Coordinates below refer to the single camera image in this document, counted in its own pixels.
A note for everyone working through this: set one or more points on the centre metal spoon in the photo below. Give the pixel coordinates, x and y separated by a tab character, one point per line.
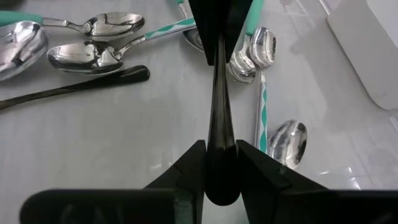
84	59

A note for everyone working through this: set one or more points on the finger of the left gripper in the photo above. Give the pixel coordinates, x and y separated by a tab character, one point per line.
237	18
208	25

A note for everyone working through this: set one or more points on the black spoon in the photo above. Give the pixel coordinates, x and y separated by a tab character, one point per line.
222	124
124	74

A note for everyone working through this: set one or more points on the green white patterned spoon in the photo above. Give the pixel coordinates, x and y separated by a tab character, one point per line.
263	46
21	46

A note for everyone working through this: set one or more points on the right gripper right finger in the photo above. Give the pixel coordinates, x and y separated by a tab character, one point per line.
273	199

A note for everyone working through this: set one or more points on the white plastic bin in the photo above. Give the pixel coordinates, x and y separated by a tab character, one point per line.
367	56

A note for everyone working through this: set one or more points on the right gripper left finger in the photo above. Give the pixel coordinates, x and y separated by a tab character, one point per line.
186	193

